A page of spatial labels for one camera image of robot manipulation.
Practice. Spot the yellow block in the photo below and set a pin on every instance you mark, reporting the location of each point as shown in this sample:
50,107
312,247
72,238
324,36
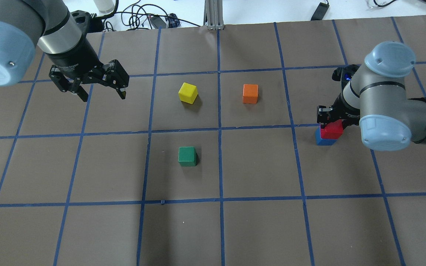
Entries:
188,93

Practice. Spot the orange block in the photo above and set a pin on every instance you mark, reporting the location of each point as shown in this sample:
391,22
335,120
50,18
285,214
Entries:
250,94

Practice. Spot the red block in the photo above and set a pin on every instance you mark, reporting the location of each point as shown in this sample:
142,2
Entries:
331,131

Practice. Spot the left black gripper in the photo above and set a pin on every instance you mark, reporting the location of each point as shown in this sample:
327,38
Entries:
75,55

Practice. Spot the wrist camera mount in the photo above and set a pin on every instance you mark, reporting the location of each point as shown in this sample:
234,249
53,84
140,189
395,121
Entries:
88,22
344,74

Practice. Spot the green block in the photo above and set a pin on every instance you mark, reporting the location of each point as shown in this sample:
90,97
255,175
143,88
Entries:
187,156

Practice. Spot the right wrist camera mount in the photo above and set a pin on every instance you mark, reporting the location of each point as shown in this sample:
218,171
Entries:
344,74

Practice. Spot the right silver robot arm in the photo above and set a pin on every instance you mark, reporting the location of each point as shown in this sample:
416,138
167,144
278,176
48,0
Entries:
373,96

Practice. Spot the aluminium frame post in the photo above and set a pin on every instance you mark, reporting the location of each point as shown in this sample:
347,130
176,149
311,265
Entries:
213,15

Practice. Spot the blue block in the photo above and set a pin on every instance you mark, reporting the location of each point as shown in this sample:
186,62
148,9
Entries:
322,141

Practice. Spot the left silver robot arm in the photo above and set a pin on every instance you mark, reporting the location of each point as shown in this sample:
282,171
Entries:
62,35

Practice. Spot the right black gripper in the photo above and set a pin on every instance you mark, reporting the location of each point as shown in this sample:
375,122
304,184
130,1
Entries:
343,106

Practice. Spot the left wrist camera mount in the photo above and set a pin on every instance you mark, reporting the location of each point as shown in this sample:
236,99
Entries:
88,22

